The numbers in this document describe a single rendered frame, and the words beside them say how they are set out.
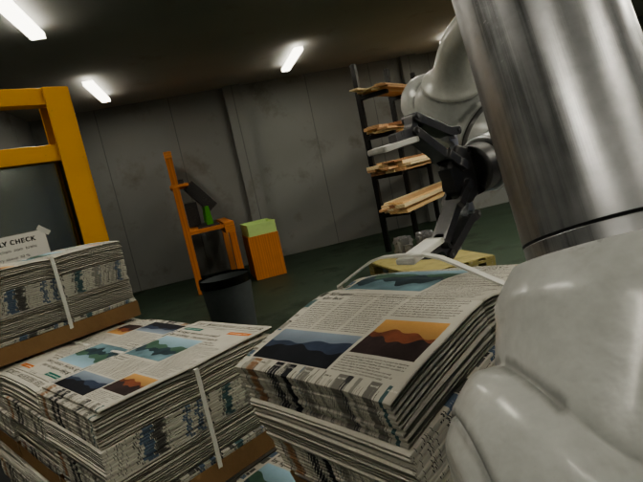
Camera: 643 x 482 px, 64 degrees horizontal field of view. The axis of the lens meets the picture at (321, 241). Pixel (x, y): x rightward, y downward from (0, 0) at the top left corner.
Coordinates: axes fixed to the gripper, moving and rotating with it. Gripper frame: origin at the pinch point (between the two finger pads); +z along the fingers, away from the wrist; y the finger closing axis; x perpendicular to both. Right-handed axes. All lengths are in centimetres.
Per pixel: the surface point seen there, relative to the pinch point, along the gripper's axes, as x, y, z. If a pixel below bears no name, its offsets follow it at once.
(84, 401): 48, 20, 34
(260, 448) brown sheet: 43, 43, 9
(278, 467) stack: 38, 46, 9
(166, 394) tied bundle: 42, 23, 23
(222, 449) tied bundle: 44, 39, 16
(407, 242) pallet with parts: 372, 124, -395
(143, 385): 43, 20, 25
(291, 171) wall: 704, 12, -505
